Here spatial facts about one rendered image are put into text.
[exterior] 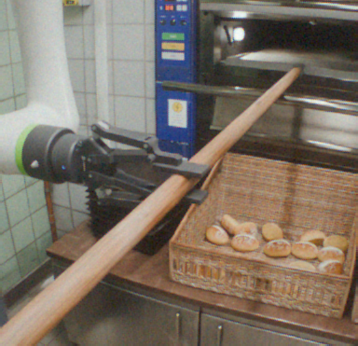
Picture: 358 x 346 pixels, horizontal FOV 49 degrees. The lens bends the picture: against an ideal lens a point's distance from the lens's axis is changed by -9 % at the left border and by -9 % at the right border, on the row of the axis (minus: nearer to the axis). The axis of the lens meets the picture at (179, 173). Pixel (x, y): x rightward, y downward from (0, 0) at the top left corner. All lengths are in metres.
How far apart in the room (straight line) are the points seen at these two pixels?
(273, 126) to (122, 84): 0.64
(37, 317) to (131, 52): 1.47
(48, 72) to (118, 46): 0.98
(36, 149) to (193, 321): 0.87
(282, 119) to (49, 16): 0.99
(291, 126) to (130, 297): 0.81
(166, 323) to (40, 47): 0.98
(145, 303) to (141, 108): 0.79
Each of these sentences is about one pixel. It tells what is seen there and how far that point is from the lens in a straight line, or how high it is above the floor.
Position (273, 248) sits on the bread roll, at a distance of 1.46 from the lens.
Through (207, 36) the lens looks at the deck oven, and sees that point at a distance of 1.58.
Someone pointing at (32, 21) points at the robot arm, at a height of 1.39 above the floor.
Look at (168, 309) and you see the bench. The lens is 1.39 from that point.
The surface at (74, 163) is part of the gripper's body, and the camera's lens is 0.64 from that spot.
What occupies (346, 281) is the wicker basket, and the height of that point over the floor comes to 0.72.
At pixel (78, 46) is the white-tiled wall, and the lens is 1.89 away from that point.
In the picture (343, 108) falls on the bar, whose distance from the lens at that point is 1.12.
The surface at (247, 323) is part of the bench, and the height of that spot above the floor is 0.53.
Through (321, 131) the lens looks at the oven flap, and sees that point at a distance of 1.53.
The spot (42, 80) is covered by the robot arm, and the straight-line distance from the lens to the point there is 0.80.
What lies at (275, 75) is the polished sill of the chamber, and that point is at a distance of 1.52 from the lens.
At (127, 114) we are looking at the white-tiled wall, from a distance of 1.80.
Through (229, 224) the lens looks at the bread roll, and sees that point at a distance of 1.56.
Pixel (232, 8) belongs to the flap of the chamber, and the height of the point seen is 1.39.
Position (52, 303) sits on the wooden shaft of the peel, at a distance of 0.37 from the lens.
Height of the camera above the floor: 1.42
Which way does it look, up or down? 23 degrees down
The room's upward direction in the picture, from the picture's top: straight up
